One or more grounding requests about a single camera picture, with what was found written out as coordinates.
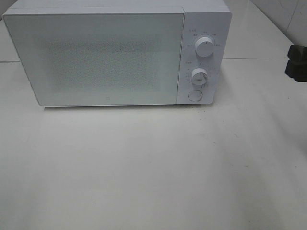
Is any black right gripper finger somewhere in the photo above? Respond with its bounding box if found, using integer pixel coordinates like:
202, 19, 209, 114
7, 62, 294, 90
288, 45, 307, 62
285, 61, 307, 81

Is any white timer knob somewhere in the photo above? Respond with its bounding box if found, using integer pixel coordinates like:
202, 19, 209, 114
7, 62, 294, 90
191, 68, 208, 86

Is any round door release button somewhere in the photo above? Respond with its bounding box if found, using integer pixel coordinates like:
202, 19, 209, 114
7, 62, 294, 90
188, 90, 203, 102

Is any white microwave door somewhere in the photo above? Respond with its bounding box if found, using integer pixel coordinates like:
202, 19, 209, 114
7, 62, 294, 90
4, 13, 183, 107

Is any white upper power knob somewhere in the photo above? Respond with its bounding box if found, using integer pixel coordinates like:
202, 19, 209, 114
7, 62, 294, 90
194, 35, 215, 58

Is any white microwave oven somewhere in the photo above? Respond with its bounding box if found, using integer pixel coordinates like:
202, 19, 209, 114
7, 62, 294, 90
2, 0, 232, 106

